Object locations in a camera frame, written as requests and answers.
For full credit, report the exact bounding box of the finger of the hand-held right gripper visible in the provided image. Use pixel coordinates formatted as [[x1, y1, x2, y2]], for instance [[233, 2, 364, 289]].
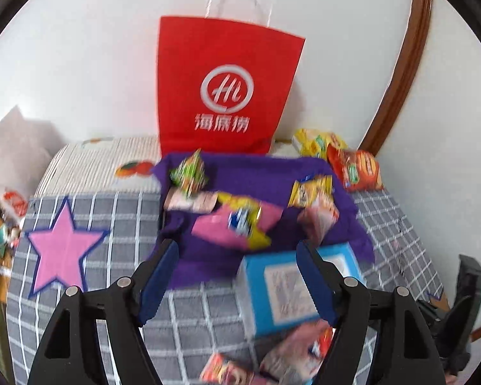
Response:
[[458, 254, 481, 331]]

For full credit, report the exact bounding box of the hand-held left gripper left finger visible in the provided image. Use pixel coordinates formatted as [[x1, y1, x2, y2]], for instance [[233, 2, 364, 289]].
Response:
[[27, 238, 180, 385]]

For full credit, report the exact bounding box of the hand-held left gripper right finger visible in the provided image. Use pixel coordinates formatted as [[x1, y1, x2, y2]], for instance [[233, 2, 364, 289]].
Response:
[[295, 239, 445, 385]]

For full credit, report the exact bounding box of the pink triangular snack packet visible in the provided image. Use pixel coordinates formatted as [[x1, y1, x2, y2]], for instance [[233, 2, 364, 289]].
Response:
[[296, 194, 341, 248]]

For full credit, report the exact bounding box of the pale pink snack packet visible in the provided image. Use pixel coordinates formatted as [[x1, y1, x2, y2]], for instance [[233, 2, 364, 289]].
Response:
[[163, 190, 219, 214]]

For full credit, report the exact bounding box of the pink and yellow snack packet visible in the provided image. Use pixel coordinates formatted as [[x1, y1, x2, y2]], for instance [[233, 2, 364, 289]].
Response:
[[190, 192, 285, 252]]

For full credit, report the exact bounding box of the green snack packet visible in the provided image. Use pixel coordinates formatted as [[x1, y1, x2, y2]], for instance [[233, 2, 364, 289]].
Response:
[[169, 148, 210, 200]]

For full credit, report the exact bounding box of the purple cloth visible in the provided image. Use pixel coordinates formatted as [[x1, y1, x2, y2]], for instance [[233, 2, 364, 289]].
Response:
[[150, 152, 376, 290]]

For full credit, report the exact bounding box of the blue box with white label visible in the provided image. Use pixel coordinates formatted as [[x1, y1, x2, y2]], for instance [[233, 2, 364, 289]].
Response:
[[235, 242, 365, 338]]

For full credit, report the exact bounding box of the small red snack packet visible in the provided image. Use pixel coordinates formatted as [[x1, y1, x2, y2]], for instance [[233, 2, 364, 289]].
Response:
[[310, 327, 334, 360]]

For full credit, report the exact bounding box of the grey checked blanket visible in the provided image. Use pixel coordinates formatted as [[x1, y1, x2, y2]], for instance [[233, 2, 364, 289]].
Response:
[[6, 189, 446, 385]]

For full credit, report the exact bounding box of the pink and white snack packet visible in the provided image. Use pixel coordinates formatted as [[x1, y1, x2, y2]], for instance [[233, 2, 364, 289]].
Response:
[[260, 320, 332, 384]]

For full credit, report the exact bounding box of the pink felt star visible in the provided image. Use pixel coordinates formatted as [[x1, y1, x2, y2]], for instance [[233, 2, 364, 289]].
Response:
[[24, 197, 110, 299]]

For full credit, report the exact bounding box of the long pink snack packet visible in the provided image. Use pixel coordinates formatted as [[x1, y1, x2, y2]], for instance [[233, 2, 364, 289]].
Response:
[[199, 352, 258, 385]]

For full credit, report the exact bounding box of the red chips bag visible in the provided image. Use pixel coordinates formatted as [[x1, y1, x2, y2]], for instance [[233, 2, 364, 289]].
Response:
[[326, 144, 384, 192]]

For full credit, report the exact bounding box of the striped sheet with fruit print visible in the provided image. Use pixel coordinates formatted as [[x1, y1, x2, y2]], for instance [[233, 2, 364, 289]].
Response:
[[34, 135, 163, 198]]

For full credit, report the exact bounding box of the yellow chips bag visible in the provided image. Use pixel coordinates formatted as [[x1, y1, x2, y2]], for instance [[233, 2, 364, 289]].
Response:
[[292, 127, 348, 159]]

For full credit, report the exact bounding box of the white plastic shopping bag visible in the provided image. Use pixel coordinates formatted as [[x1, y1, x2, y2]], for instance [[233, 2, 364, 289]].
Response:
[[0, 105, 65, 226]]

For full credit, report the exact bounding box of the red paper bag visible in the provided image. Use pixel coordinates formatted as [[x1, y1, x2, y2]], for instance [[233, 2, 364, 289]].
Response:
[[156, 0, 306, 157]]

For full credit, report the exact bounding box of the brown wooden door frame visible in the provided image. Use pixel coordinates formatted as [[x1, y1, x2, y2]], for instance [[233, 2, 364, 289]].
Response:
[[360, 0, 434, 155]]

